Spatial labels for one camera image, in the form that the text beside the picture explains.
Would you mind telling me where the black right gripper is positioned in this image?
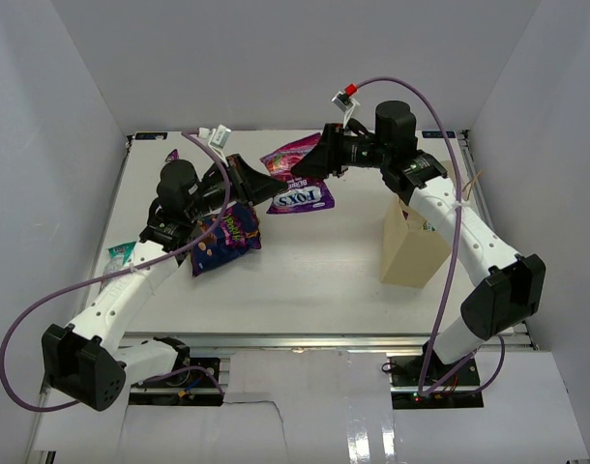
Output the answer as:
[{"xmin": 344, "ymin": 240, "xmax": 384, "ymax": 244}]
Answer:
[{"xmin": 291, "ymin": 124, "xmax": 392, "ymax": 180}]

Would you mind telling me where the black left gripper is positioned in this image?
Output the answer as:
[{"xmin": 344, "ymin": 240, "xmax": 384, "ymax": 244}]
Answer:
[{"xmin": 187, "ymin": 155, "xmax": 288, "ymax": 221}]

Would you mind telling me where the pink Fox's candy bag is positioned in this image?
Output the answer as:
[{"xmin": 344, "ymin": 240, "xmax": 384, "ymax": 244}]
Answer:
[{"xmin": 259, "ymin": 132, "xmax": 335, "ymax": 215}]

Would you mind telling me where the dark blue purple snack bag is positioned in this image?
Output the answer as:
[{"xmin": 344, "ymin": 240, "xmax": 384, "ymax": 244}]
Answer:
[{"xmin": 190, "ymin": 203, "xmax": 261, "ymax": 277}]

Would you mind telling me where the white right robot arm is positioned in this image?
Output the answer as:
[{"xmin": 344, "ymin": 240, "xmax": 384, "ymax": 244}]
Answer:
[{"xmin": 291, "ymin": 101, "xmax": 546, "ymax": 386}]

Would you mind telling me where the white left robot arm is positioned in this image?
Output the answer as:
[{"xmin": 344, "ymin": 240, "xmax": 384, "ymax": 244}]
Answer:
[{"xmin": 42, "ymin": 155, "xmax": 287, "ymax": 411}]

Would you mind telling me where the brown paper bag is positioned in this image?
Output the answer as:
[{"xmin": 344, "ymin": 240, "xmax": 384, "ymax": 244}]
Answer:
[{"xmin": 380, "ymin": 195, "xmax": 451, "ymax": 289}]

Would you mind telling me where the small purple candy packet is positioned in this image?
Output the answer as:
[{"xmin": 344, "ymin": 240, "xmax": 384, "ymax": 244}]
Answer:
[{"xmin": 165, "ymin": 149, "xmax": 179, "ymax": 162}]

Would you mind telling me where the right black XDOF label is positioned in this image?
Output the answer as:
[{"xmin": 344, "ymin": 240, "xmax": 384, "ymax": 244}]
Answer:
[{"xmin": 422, "ymin": 130, "xmax": 456, "ymax": 139}]

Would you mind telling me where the black xdof label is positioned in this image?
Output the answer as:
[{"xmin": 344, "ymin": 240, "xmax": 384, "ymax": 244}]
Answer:
[
  {"xmin": 133, "ymin": 131, "xmax": 168, "ymax": 140},
  {"xmin": 422, "ymin": 130, "xmax": 456, "ymax": 139}
]

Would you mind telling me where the left black XDOF label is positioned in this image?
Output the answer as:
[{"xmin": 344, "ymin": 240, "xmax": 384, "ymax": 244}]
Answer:
[{"xmin": 133, "ymin": 131, "xmax": 168, "ymax": 140}]

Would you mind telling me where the teal white snack packet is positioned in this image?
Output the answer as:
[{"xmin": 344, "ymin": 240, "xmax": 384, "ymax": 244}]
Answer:
[{"xmin": 103, "ymin": 241, "xmax": 135, "ymax": 276}]

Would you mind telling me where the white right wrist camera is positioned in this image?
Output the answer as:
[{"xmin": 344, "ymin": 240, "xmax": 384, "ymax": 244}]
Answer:
[{"xmin": 331, "ymin": 84, "xmax": 360, "ymax": 127}]

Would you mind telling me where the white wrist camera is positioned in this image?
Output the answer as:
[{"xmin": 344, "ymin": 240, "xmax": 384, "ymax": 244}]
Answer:
[
  {"xmin": 331, "ymin": 84, "xmax": 360, "ymax": 127},
  {"xmin": 197, "ymin": 125, "xmax": 231, "ymax": 150}
]

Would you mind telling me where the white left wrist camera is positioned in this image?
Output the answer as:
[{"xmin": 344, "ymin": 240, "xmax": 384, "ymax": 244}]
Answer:
[{"xmin": 197, "ymin": 125, "xmax": 231, "ymax": 150}]

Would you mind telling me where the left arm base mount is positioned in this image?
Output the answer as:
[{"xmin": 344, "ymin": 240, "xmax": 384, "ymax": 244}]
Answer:
[{"xmin": 130, "ymin": 357, "xmax": 225, "ymax": 406}]

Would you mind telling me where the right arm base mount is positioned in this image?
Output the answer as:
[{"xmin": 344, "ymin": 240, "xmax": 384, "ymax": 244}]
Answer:
[{"xmin": 380, "ymin": 350, "xmax": 485, "ymax": 410}]

